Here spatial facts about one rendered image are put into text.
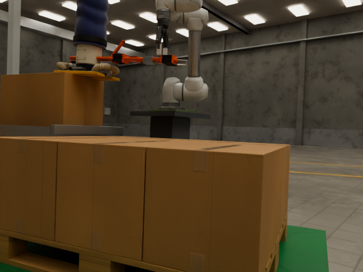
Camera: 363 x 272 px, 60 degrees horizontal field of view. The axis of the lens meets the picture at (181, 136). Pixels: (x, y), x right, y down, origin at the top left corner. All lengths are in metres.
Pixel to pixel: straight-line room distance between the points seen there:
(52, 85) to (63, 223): 1.13
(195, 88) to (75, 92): 0.99
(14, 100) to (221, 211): 1.84
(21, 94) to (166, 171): 1.58
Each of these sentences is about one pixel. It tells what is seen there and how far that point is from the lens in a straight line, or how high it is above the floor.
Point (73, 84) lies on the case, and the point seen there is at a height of 0.88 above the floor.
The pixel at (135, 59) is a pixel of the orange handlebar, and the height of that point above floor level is 1.05.
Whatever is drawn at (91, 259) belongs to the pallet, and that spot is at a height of 0.11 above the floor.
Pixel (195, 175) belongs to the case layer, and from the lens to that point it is 1.02.
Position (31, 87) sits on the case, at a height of 0.85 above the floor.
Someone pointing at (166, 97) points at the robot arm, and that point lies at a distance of 2.71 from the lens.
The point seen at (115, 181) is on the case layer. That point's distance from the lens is 1.17.
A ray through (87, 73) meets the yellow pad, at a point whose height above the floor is 0.95.
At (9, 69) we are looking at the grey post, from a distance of 5.47.
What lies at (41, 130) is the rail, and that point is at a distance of 2.06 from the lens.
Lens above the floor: 0.61
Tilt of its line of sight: 1 degrees down
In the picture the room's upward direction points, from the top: 2 degrees clockwise
